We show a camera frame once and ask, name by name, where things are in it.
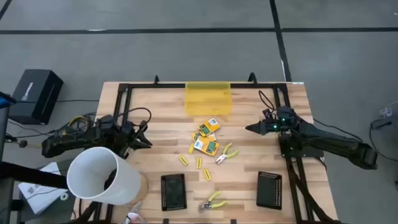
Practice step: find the black mesh plastic tray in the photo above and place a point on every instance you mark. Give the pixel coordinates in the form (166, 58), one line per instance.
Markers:
(173, 193)
(269, 189)

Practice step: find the white tape roll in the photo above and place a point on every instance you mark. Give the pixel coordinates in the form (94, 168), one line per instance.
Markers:
(64, 196)

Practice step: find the dark grey cart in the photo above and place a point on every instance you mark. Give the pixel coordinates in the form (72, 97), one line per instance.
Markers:
(6, 205)

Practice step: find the white printed paper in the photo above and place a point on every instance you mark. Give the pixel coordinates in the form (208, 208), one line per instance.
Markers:
(40, 196)

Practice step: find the yellow translucent plastic bin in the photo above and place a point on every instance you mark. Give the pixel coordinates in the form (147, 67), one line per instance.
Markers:
(208, 99)

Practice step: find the yellow eraser block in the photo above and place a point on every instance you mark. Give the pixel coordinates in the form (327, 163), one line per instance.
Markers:
(199, 162)
(191, 148)
(183, 160)
(207, 174)

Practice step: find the blue black device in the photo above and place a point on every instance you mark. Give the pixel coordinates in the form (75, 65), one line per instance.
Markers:
(6, 100)

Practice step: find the black bar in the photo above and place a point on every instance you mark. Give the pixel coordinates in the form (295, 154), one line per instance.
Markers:
(31, 175)

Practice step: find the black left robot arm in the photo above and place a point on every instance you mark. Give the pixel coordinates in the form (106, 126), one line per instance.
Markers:
(77, 137)

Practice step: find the black metal table frame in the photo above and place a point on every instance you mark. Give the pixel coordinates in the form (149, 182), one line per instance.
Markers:
(149, 85)

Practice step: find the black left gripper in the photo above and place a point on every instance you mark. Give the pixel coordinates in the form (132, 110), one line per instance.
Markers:
(129, 135)

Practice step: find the black frame hook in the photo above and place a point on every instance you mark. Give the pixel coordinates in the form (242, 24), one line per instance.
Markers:
(156, 80)
(252, 77)

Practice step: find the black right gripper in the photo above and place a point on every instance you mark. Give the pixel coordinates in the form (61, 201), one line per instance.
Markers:
(272, 127)

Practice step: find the black round plug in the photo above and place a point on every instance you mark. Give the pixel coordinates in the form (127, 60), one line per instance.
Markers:
(22, 143)

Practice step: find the round cork mat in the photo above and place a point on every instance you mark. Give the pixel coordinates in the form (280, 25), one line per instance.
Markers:
(145, 186)

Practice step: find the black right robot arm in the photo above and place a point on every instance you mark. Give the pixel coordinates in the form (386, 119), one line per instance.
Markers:
(335, 141)

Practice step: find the black cardboard box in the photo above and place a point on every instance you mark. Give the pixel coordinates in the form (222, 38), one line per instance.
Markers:
(35, 96)

